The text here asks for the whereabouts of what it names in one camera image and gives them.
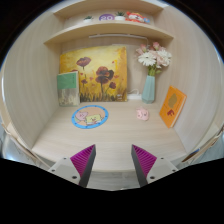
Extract yellow poppy painting canvas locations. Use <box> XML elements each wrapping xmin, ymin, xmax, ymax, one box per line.
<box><xmin>59</xmin><ymin>45</ymin><xmax>129</xmax><ymax>103</ymax></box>

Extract white cable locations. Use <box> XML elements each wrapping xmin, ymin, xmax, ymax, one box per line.
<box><xmin>128</xmin><ymin>88</ymin><xmax>143</xmax><ymax>96</ymax></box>

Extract white light bar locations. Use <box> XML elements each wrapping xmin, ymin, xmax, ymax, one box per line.
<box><xmin>88</xmin><ymin>33</ymin><xmax>149</xmax><ymax>43</ymax></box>

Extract pink computer mouse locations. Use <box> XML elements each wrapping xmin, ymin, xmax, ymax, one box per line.
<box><xmin>135</xmin><ymin>107</ymin><xmax>150</xmax><ymax>122</ymax></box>

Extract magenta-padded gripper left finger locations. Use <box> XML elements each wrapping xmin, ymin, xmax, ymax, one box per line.
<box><xmin>47</xmin><ymin>143</ymin><xmax>97</xmax><ymax>189</ymax></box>

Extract pink and white flower bouquet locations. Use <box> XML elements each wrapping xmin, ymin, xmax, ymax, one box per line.
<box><xmin>135</xmin><ymin>41</ymin><xmax>173</xmax><ymax>77</ymax></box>

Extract green-covered book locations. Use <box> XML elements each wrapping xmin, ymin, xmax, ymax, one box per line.
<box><xmin>56</xmin><ymin>70</ymin><xmax>81</xmax><ymax>108</ymax></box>

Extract orange book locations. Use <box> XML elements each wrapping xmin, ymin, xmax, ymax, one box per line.
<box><xmin>158</xmin><ymin>85</ymin><xmax>188</xmax><ymax>129</ymax></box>

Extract teal faceted vase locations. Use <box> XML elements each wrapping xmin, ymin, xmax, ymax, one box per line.
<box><xmin>141</xmin><ymin>74</ymin><xmax>157</xmax><ymax>104</ymax></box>

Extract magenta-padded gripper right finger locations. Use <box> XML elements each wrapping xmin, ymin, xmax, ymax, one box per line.
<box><xmin>130</xmin><ymin>143</ymin><xmax>179</xmax><ymax>188</ymax></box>

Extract white power strip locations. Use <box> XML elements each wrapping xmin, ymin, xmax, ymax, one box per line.
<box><xmin>126</xmin><ymin>93</ymin><xmax>144</xmax><ymax>101</ymax></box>

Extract round cartoon mouse pad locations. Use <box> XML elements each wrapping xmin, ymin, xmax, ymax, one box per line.
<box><xmin>71</xmin><ymin>104</ymin><xmax>110</xmax><ymax>130</ymax></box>

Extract wooden shelf unit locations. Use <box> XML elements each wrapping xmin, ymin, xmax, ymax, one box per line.
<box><xmin>43</xmin><ymin>0</ymin><xmax>174</xmax><ymax>46</ymax></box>

